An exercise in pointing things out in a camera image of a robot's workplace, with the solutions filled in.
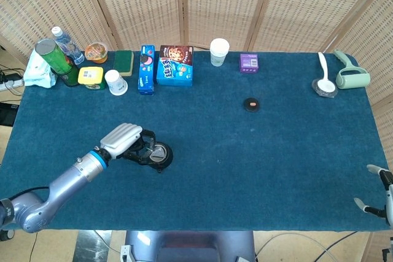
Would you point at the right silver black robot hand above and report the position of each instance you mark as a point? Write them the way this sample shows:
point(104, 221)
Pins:
point(390, 194)

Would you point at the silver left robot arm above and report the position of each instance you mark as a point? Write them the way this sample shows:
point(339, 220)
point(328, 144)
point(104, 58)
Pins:
point(61, 188)

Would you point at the green cylindrical can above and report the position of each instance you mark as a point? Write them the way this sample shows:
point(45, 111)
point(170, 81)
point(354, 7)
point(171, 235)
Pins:
point(53, 56)

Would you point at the blue chocolate cookie box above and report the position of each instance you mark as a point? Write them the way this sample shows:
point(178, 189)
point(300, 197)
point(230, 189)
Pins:
point(175, 68)

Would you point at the black box on floor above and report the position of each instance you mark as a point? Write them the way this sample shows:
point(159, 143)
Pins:
point(7, 114)

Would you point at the white wet wipes pack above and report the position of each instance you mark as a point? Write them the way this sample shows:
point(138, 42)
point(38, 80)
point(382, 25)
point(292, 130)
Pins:
point(37, 73)

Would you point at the grey pyramid tea bag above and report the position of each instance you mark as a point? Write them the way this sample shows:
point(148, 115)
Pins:
point(158, 153)

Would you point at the green and yellow sponge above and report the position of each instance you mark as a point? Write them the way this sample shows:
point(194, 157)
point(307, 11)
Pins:
point(123, 62)

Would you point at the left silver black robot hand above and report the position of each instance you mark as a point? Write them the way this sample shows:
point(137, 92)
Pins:
point(122, 139)

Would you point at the clear plastic water bottle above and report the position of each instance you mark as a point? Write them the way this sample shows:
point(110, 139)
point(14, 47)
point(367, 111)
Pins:
point(69, 44)

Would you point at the green tub with yellow lid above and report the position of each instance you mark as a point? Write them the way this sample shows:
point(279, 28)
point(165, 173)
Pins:
point(90, 76)

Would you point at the grey robot torso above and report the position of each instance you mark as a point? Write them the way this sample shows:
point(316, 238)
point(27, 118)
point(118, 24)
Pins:
point(190, 246)

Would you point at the woven wicker folding screen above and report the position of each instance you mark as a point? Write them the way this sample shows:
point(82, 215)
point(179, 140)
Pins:
point(215, 4)

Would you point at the white power strip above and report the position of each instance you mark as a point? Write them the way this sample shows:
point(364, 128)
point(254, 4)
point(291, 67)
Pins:
point(10, 84)

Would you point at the black cast iron teapot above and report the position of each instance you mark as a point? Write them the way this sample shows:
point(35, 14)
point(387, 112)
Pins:
point(165, 159)

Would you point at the pale green lint roller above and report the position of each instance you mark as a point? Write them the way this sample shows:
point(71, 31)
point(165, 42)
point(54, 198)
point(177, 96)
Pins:
point(353, 78)

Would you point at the blue carpet table cloth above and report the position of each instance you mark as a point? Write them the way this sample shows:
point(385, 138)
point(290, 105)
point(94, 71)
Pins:
point(230, 151)

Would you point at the upturned white paper cup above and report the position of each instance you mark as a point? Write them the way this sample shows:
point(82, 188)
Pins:
point(116, 83)

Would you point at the small purple box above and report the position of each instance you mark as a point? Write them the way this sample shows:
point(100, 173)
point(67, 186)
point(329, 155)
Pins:
point(249, 63)

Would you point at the stacked flower print paper cups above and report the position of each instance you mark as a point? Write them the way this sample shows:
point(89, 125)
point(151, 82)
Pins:
point(219, 53)

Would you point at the black lid with orange knob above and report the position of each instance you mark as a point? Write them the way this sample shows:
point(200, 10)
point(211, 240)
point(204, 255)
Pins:
point(251, 105)

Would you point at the blue Oreo box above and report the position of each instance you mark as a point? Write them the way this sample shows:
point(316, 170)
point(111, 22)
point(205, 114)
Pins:
point(146, 71)

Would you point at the white plastic spoon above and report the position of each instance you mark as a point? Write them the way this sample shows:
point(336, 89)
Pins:
point(325, 84)

